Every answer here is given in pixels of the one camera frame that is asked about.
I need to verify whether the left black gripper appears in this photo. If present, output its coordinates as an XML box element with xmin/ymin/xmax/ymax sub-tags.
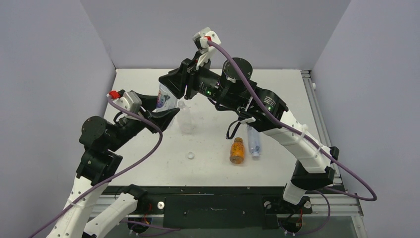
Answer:
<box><xmin>108</xmin><ymin>92</ymin><xmax>179</xmax><ymax>151</ymax></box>

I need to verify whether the labelled clear water bottle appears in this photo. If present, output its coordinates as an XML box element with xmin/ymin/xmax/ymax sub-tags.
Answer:
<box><xmin>156</xmin><ymin>84</ymin><xmax>178</xmax><ymax>112</ymax></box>

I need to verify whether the clear plastic bottle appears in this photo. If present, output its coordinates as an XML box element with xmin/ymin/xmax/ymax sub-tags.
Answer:
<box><xmin>176</xmin><ymin>100</ymin><xmax>193</xmax><ymax>134</ymax></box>

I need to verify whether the white bottle cap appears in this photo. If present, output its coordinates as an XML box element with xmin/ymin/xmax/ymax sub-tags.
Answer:
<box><xmin>186</xmin><ymin>152</ymin><xmax>195</xmax><ymax>160</ymax></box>

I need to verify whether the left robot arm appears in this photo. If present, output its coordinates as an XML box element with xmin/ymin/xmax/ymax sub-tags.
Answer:
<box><xmin>49</xmin><ymin>90</ymin><xmax>180</xmax><ymax>238</ymax></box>

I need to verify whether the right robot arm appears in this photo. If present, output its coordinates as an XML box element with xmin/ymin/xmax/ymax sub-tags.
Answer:
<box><xmin>158</xmin><ymin>58</ymin><xmax>339</xmax><ymax>212</ymax></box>

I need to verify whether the orange juice bottle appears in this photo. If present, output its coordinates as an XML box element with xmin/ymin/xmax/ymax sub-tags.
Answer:
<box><xmin>229</xmin><ymin>137</ymin><xmax>245</xmax><ymax>165</ymax></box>

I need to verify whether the small clear water bottle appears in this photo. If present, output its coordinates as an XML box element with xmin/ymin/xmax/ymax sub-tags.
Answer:
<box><xmin>247</xmin><ymin>125</ymin><xmax>261</xmax><ymax>160</ymax></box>

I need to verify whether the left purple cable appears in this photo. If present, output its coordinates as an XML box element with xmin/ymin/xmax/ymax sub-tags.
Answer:
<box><xmin>29</xmin><ymin>97</ymin><xmax>181</xmax><ymax>238</ymax></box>

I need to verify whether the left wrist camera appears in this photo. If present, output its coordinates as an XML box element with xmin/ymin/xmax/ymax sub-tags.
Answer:
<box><xmin>108</xmin><ymin>90</ymin><xmax>142</xmax><ymax>114</ymax></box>

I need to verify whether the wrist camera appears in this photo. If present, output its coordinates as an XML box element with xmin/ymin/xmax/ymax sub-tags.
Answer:
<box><xmin>192</xmin><ymin>27</ymin><xmax>221</xmax><ymax>70</ymax></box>
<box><xmin>108</xmin><ymin>90</ymin><xmax>142</xmax><ymax>114</ymax></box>

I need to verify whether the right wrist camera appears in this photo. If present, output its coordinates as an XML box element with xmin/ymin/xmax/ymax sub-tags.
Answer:
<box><xmin>192</xmin><ymin>27</ymin><xmax>221</xmax><ymax>70</ymax></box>

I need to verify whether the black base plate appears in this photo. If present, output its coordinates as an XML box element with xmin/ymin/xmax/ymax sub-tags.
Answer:
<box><xmin>133</xmin><ymin>186</ymin><xmax>313</xmax><ymax>229</ymax></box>

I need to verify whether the aluminium frame rail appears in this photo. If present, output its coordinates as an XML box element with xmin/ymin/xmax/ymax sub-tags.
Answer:
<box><xmin>301</xmin><ymin>70</ymin><xmax>363</xmax><ymax>217</ymax></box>

